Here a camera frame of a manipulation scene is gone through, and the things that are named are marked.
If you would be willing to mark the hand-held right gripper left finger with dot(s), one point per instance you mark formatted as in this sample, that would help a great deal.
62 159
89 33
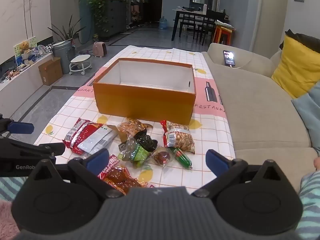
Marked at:
98 160

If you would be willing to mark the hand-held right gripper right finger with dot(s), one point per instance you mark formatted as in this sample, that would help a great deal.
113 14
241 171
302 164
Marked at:
216 162

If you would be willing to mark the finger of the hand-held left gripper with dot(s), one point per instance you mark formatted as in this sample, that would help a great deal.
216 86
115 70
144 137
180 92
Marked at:
21 127
37 149

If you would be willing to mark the small clear red packet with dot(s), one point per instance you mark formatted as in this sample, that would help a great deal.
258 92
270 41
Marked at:
162 157

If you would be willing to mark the orange cardboard box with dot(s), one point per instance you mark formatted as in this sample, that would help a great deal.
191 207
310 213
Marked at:
145 102

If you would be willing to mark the red packet of brown snacks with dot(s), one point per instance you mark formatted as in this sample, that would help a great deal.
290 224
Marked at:
120 177

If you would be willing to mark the person's left striped pants leg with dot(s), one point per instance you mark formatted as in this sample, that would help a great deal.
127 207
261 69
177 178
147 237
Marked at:
10 186

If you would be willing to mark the person's striped pants leg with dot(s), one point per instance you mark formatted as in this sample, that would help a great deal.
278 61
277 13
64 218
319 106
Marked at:
308 202
10 186

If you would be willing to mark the green sausage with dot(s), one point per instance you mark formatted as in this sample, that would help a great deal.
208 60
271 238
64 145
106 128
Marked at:
183 159

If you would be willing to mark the red snack packet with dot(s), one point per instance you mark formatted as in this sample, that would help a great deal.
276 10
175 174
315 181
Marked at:
80 132

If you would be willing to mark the green pea packet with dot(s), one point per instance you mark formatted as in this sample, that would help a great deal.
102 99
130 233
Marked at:
135 154

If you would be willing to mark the white low cabinet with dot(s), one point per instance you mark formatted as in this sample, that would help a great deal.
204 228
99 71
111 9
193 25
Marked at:
22 87

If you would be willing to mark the peanut packet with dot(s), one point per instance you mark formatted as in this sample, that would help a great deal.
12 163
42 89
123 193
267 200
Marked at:
178 138

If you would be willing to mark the orange-brown nut packet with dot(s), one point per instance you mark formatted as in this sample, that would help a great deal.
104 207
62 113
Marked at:
131 127

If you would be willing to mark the pink fluffy cloth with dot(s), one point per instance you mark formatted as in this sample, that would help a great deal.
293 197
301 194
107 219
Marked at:
6 217

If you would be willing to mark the black snack packet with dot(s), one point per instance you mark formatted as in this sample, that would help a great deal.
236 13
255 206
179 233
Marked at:
146 141

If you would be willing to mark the brown cardboard carton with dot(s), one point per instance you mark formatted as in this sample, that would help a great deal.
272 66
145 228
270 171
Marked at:
50 71

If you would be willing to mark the beige sofa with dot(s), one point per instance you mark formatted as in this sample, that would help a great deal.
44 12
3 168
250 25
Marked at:
250 105

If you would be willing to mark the teddy bear picture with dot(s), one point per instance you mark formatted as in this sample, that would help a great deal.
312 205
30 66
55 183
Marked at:
25 50

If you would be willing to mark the grey bin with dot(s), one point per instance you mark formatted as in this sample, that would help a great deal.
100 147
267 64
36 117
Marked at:
62 55

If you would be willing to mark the white round rolling stool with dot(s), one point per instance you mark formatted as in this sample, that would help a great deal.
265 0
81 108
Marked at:
80 60

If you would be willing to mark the person's right striped pants leg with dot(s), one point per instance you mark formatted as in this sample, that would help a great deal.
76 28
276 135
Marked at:
308 202

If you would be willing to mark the smartphone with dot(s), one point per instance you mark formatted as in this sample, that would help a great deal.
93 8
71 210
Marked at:
229 58

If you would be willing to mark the light blue pillow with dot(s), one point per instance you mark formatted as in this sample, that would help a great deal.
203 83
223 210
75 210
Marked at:
310 115

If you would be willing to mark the long-leaf potted plant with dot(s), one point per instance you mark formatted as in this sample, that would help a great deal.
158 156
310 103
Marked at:
66 31

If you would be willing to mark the pink backpack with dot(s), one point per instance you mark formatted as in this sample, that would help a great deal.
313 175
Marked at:
99 49

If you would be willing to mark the yellow pillow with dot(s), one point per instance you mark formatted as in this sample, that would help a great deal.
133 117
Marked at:
297 67

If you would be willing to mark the orange stool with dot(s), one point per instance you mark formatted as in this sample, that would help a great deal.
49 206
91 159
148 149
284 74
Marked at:
222 33

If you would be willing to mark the black dining chair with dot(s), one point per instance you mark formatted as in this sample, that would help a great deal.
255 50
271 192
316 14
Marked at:
188 22
208 26

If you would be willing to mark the stack of cloths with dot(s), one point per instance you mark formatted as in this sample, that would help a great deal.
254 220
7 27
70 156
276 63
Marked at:
224 23

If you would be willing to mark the grey drawer cabinet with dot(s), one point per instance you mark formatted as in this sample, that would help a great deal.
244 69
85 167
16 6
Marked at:
115 17

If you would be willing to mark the trailing green potted plant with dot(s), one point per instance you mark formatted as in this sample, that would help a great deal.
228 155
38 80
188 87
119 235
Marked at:
100 5

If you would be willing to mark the blue water jug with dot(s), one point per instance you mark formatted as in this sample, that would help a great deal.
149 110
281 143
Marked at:
163 23

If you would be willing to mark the black dining table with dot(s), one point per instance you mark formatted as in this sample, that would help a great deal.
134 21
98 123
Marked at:
190 12

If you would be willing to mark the white bottle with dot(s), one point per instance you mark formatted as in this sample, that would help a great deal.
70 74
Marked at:
205 8

